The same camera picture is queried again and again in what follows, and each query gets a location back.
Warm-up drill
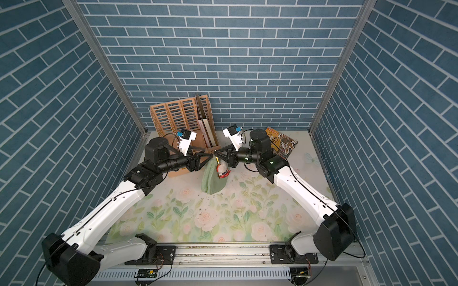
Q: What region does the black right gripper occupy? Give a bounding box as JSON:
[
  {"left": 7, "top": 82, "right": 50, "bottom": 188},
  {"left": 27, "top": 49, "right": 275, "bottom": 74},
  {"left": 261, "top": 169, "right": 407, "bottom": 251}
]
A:
[{"left": 215, "top": 143, "right": 262, "bottom": 169}]

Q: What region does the small doll keychain decoration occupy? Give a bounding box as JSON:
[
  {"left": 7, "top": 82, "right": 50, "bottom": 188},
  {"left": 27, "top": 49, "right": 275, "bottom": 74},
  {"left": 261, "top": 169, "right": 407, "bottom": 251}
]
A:
[{"left": 216, "top": 166, "right": 231, "bottom": 179}]

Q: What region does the green fabric bag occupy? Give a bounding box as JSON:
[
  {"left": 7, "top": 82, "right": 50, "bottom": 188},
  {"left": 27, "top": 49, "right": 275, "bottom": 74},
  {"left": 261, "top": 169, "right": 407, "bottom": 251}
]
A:
[{"left": 201, "top": 158, "right": 229, "bottom": 195}]

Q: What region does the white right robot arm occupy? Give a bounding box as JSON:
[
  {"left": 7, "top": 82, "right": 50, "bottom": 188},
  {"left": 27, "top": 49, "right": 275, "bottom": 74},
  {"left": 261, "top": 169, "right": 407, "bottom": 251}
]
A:
[{"left": 215, "top": 125, "right": 357, "bottom": 261}]

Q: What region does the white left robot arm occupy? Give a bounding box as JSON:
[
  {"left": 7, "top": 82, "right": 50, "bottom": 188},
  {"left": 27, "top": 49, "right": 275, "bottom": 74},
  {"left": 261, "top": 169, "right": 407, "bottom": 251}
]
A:
[{"left": 42, "top": 137, "right": 212, "bottom": 286}]

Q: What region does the pink folder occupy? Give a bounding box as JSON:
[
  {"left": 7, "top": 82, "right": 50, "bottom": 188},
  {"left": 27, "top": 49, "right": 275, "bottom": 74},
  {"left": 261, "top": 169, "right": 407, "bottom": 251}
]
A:
[{"left": 198, "top": 120, "right": 212, "bottom": 148}]

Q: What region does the brown cardboard folder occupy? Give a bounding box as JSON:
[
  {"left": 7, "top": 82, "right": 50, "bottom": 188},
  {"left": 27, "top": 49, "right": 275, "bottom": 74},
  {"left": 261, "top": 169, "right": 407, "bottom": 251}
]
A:
[{"left": 194, "top": 94, "right": 218, "bottom": 148}]

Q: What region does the peach plastic file organizer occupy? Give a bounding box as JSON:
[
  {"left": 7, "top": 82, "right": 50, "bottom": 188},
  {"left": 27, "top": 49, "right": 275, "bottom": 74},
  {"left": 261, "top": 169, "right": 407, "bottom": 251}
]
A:
[{"left": 150, "top": 96, "right": 221, "bottom": 175}]

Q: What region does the floral table mat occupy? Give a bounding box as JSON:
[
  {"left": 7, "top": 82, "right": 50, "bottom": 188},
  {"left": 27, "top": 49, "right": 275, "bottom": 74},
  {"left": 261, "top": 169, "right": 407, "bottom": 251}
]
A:
[{"left": 105, "top": 130, "right": 341, "bottom": 244}]

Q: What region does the colourful comic booklet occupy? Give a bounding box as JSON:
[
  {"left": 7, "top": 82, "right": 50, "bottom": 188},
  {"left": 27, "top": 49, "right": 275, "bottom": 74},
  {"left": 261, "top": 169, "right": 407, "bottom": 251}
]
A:
[{"left": 265, "top": 128, "right": 298, "bottom": 158}]

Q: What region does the green circuit board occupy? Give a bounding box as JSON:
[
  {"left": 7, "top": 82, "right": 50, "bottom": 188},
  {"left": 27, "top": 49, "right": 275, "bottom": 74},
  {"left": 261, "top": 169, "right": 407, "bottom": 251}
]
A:
[{"left": 134, "top": 269, "right": 158, "bottom": 280}]

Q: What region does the right circuit board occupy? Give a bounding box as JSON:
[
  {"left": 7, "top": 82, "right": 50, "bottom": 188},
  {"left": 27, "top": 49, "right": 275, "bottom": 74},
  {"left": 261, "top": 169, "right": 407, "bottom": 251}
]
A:
[{"left": 289, "top": 267, "right": 311, "bottom": 286}]

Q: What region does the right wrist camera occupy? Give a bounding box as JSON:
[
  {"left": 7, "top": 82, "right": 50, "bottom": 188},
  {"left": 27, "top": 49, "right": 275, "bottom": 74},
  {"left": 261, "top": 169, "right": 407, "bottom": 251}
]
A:
[{"left": 223, "top": 125, "right": 243, "bottom": 151}]

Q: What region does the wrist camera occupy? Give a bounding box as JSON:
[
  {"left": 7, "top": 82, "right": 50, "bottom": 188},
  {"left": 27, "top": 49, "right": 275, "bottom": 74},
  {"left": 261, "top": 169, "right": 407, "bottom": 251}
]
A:
[
  {"left": 177, "top": 128, "right": 197, "bottom": 157},
  {"left": 223, "top": 125, "right": 243, "bottom": 151}
]

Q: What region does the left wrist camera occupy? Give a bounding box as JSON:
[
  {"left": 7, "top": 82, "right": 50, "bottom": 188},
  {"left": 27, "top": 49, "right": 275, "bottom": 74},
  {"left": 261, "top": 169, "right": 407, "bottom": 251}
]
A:
[{"left": 177, "top": 128, "right": 197, "bottom": 157}]

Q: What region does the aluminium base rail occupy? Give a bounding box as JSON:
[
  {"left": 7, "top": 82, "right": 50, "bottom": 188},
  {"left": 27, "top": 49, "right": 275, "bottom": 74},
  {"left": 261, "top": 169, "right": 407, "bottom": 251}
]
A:
[{"left": 86, "top": 243, "right": 378, "bottom": 286}]

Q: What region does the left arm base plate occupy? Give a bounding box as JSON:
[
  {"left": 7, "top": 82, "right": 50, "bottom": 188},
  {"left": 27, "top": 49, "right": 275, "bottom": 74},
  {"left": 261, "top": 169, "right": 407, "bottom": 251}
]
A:
[{"left": 125, "top": 234, "right": 177, "bottom": 266}]

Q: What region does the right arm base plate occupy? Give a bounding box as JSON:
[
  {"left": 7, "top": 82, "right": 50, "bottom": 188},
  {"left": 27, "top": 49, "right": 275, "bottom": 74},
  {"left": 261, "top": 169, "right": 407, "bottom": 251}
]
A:
[{"left": 269, "top": 232, "right": 318, "bottom": 265}]

